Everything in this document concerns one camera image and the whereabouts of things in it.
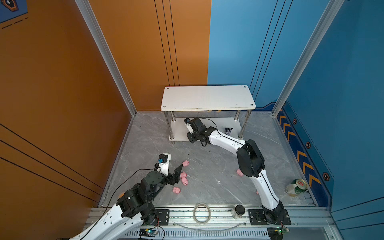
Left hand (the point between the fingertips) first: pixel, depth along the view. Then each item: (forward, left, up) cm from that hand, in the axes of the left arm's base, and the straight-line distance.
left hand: (176, 162), depth 73 cm
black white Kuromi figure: (+26, -30, -6) cm, 40 cm away
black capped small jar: (-19, -29, -9) cm, 36 cm away
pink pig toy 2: (0, -3, -16) cm, 16 cm away
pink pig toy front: (-8, +1, -17) cm, 19 cm away
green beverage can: (-8, -60, -8) cm, 61 cm away
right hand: (+26, -5, -12) cm, 29 cm away
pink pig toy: (+7, -3, -16) cm, 18 cm away
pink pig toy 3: (-3, -3, -16) cm, 17 cm away
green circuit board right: (-25, -50, -18) cm, 59 cm away
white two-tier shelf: (+23, -25, +16) cm, 37 cm away
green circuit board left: (-26, +13, -20) cm, 36 cm away
